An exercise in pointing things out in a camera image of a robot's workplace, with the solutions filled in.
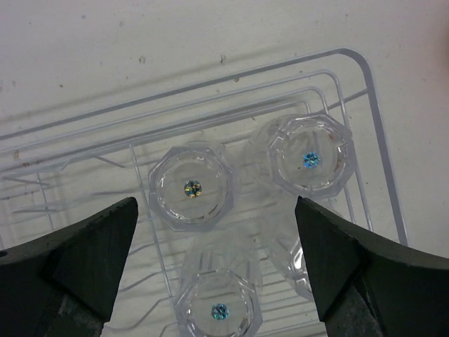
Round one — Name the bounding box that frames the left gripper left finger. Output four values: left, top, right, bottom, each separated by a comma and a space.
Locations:
1, 197, 138, 336

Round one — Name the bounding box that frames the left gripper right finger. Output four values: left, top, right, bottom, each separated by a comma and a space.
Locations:
295, 197, 448, 336

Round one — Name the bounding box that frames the clear glass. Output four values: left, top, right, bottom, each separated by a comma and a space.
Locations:
148, 140, 241, 232
246, 113, 356, 199
262, 211, 314, 300
174, 229, 263, 336

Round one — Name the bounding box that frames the clear plastic rack tray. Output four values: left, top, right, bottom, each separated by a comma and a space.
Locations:
115, 48, 408, 243

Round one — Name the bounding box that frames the white wire dish rack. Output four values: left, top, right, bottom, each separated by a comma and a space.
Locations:
0, 68, 375, 337

